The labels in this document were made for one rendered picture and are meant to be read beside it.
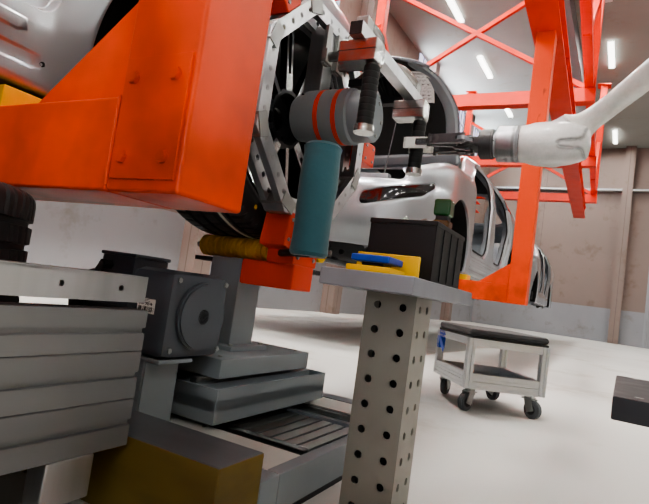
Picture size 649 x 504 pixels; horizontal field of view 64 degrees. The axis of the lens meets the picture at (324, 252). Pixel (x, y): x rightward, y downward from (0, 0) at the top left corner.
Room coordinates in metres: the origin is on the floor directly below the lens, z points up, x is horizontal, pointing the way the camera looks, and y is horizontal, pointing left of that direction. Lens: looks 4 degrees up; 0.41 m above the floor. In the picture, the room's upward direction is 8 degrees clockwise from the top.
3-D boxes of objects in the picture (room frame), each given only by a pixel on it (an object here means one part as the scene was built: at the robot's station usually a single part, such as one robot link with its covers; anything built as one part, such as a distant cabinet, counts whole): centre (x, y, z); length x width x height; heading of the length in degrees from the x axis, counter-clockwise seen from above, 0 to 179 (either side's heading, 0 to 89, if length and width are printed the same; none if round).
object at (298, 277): (1.36, 0.11, 0.48); 0.16 x 0.12 x 0.17; 62
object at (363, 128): (1.08, -0.05, 0.83); 0.04 x 0.04 x 0.16
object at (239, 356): (1.43, 0.23, 0.32); 0.40 x 0.30 x 0.28; 152
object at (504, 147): (1.27, -0.41, 0.83); 0.09 x 0.06 x 0.09; 152
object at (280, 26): (1.35, 0.08, 0.85); 0.54 x 0.07 x 0.54; 152
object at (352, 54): (1.10, -0.02, 0.93); 0.09 x 0.05 x 0.05; 62
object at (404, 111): (1.40, -0.18, 0.93); 0.09 x 0.05 x 0.05; 62
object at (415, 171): (1.38, -0.21, 0.83); 0.04 x 0.04 x 0.16
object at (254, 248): (1.43, 0.23, 0.49); 0.29 x 0.06 x 0.06; 62
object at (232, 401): (1.44, 0.22, 0.13); 0.50 x 0.36 x 0.10; 152
